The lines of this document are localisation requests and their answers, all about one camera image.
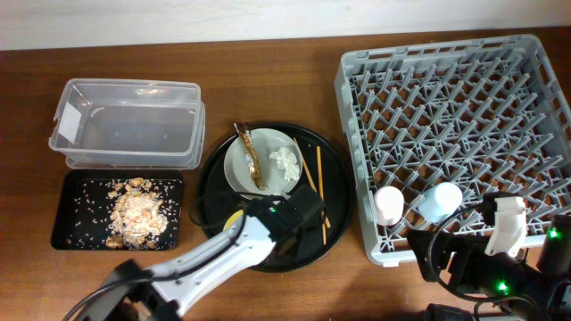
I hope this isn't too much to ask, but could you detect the yellow bowl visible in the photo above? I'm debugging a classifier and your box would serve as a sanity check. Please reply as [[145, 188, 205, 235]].
[[223, 210, 244, 231]]

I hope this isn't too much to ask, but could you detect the light blue cup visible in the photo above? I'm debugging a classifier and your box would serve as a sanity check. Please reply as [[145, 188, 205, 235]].
[[418, 182, 463, 225]]

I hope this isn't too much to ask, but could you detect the pink cup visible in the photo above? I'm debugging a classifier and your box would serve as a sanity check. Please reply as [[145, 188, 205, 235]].
[[374, 186, 404, 226]]

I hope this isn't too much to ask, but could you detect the food scraps and rice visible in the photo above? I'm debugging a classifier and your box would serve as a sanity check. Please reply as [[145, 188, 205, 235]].
[[104, 177, 169, 250]]

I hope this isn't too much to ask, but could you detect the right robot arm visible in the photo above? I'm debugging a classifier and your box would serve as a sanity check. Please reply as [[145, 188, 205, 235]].
[[407, 216, 570, 320]]

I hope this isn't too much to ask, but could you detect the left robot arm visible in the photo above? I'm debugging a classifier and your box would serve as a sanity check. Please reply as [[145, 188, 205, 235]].
[[65, 185, 325, 320]]

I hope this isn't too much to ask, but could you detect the wooden chopstick left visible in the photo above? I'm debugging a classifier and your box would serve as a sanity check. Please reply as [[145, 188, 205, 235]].
[[302, 159, 331, 230]]

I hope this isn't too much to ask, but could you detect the wooden chopstick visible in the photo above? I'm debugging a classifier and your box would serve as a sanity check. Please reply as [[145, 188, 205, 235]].
[[302, 159, 331, 230], [316, 145, 327, 246]]

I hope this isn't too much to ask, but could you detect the crumpled white napkin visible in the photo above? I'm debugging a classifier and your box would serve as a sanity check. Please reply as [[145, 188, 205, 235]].
[[269, 147, 301, 182]]

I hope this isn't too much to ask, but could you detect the round black serving tray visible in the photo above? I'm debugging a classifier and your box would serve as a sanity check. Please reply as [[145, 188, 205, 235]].
[[191, 122, 355, 273]]

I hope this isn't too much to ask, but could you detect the wooden chopstick right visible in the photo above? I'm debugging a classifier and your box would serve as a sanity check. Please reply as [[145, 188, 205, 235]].
[[316, 145, 327, 246]]

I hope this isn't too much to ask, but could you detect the grey round plate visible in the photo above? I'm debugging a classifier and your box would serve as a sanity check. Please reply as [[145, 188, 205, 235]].
[[224, 128, 303, 195]]

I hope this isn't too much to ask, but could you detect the brown snack wrapper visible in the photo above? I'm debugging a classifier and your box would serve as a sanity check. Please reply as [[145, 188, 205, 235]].
[[234, 122, 266, 190]]

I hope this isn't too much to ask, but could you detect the black rectangular tray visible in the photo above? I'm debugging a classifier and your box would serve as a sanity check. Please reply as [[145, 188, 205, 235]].
[[51, 169, 184, 251]]

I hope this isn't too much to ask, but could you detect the clear plastic bin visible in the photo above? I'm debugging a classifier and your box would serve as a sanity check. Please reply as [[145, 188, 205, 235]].
[[48, 78, 206, 169]]

